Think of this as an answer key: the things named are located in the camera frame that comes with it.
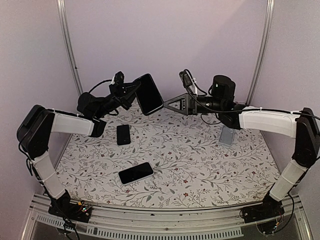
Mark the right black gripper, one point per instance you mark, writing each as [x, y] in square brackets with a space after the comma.
[188, 104]

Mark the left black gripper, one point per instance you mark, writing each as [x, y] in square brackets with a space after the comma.
[120, 93]

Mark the black cased phone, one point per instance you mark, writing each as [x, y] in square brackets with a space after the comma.
[148, 95]

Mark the bare black phone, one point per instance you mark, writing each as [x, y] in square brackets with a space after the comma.
[123, 136]

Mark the light blue cased phone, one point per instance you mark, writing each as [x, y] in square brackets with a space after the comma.
[226, 136]

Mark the white cased phone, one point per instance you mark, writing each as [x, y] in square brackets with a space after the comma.
[135, 173]

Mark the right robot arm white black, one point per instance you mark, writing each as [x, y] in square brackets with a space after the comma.
[301, 126]

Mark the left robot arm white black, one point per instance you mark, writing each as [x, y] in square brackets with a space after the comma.
[34, 133]

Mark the floral patterned table mat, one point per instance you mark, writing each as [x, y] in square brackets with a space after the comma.
[191, 168]

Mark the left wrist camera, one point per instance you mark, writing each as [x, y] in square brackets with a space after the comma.
[118, 79]

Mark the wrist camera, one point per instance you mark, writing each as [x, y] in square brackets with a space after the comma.
[118, 79]
[188, 81]

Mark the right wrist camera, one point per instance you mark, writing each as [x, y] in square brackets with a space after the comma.
[188, 81]

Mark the left aluminium frame post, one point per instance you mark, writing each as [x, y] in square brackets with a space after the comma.
[62, 13]

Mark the aluminium frame post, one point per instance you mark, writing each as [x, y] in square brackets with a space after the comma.
[270, 4]
[62, 13]

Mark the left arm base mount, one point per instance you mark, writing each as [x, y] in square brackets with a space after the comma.
[71, 208]

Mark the right aluminium frame post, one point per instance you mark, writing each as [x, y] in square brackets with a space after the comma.
[270, 4]

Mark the front aluminium rail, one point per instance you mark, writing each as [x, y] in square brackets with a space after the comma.
[112, 222]

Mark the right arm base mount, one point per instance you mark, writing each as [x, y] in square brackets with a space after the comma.
[269, 213]

